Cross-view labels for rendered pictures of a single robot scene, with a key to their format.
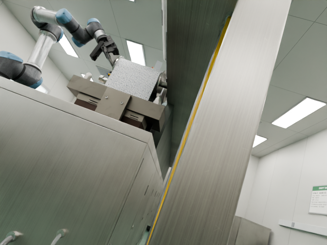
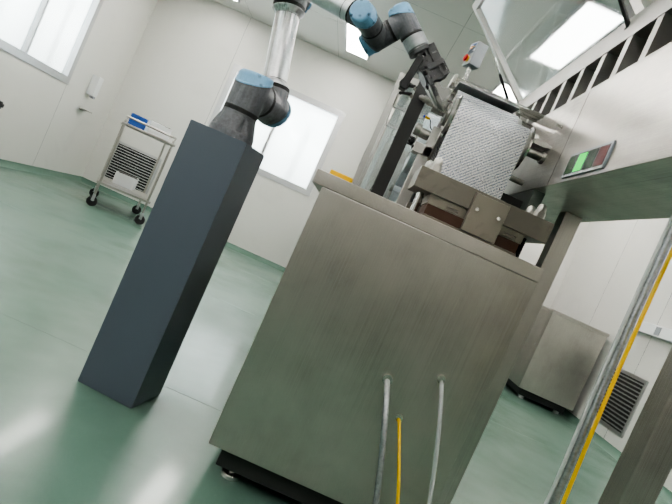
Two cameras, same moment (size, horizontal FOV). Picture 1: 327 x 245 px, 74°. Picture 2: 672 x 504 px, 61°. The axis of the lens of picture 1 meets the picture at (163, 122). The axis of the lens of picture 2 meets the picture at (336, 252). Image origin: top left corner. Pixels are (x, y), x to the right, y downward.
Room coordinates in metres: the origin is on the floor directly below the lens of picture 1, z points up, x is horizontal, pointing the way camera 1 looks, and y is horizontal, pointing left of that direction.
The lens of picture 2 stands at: (-0.72, 0.76, 0.77)
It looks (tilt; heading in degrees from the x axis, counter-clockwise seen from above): 2 degrees down; 352
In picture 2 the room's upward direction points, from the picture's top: 24 degrees clockwise
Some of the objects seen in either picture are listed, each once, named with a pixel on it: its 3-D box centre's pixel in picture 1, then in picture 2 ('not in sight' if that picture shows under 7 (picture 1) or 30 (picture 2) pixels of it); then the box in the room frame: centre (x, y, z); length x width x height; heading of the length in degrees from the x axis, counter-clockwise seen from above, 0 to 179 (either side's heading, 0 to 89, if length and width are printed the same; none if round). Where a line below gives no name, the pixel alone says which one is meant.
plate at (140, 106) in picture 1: (118, 104); (477, 205); (0.88, 0.21, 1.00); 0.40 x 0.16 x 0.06; 82
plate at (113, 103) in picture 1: (113, 103); (485, 218); (0.79, 0.20, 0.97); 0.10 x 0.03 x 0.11; 82
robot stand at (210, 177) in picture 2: not in sight; (174, 264); (1.19, 0.96, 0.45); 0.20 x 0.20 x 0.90; 74
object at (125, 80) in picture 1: (129, 87); (476, 160); (1.01, 0.23, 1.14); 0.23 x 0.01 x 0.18; 82
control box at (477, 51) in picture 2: (155, 67); (473, 55); (1.62, 0.23, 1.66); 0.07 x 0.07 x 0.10; 8
